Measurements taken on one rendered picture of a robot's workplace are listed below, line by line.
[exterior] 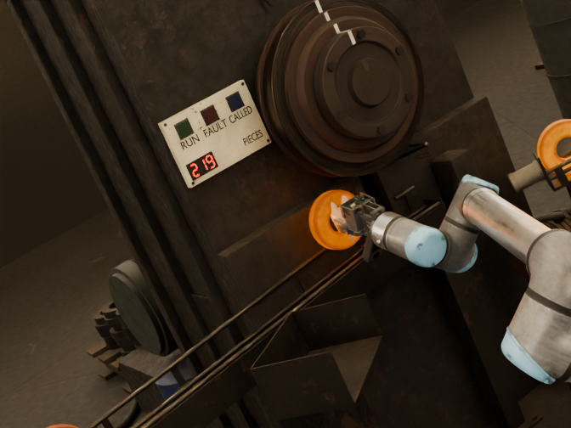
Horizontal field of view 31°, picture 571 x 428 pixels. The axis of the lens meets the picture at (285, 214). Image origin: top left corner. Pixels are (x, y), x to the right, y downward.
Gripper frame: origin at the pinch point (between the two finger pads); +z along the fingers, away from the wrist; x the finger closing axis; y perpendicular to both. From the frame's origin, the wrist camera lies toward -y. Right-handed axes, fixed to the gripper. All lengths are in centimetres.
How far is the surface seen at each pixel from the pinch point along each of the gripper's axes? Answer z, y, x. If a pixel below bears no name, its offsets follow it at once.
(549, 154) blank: -18, -8, -60
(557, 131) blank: -19, -3, -63
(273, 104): 9.0, 31.3, 3.7
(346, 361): -30.2, -16.5, 25.9
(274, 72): 10.4, 38.0, 0.3
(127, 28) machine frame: 32, 57, 25
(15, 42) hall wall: 605, -103, -125
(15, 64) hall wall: 601, -117, -117
